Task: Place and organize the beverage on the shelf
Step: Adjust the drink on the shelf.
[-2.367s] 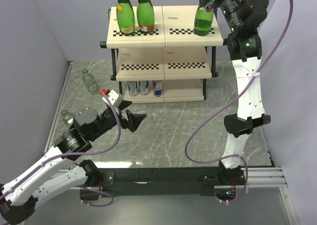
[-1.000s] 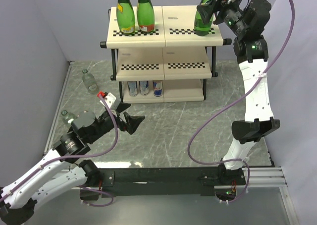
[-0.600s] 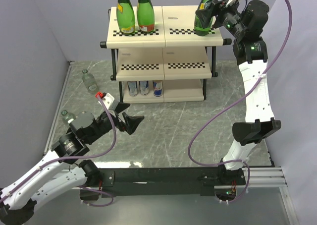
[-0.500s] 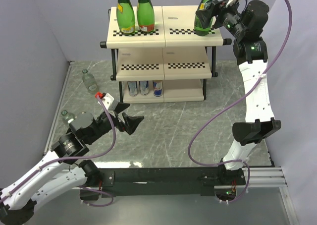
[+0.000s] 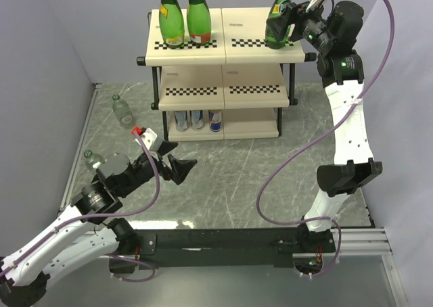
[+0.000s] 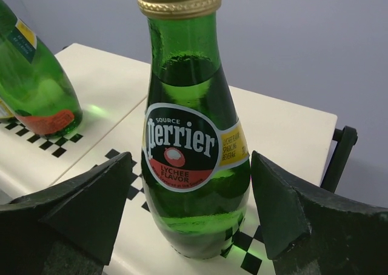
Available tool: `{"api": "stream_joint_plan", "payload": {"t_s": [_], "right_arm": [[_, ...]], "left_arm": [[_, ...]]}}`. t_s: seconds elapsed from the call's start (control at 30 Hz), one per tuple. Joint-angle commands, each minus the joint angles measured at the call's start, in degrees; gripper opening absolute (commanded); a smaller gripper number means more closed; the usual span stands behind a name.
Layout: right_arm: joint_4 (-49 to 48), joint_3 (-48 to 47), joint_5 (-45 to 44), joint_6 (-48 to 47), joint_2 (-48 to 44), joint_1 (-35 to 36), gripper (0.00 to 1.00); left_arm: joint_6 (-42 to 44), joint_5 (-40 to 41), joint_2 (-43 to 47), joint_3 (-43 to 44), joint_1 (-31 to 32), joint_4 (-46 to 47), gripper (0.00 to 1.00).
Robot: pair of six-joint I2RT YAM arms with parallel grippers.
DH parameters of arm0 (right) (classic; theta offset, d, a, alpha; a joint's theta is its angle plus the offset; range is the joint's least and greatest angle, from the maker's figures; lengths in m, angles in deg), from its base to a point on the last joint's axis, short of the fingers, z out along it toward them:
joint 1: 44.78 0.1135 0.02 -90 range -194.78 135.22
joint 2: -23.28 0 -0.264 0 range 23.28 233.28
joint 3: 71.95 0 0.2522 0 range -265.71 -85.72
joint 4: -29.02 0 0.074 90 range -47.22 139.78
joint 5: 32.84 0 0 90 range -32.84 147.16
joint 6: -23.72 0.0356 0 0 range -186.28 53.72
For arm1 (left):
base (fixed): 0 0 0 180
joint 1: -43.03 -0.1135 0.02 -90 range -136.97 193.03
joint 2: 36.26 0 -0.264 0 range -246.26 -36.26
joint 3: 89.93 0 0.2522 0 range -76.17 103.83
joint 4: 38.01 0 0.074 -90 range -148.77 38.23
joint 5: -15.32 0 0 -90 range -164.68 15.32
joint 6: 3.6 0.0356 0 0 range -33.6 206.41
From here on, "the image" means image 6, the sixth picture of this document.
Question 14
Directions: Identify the beige three-tier shelf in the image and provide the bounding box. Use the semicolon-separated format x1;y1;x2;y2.
0;43;358;275

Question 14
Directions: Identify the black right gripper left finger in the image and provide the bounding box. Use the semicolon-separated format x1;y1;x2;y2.
1;152;132;274

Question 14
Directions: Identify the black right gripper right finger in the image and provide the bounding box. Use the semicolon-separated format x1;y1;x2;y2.
251;152;387;274

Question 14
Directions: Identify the green bottle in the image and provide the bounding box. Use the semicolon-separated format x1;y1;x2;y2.
1;1;83;138
138;0;250;259

